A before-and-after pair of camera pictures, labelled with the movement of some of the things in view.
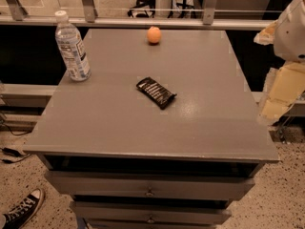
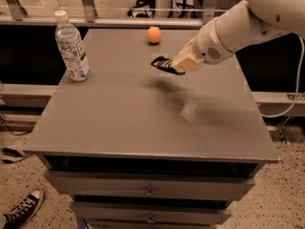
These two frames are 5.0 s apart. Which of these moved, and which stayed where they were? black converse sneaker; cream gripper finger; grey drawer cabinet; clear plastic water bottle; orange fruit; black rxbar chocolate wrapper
Moved: cream gripper finger; black rxbar chocolate wrapper
Stayed: black converse sneaker; orange fruit; grey drawer cabinet; clear plastic water bottle
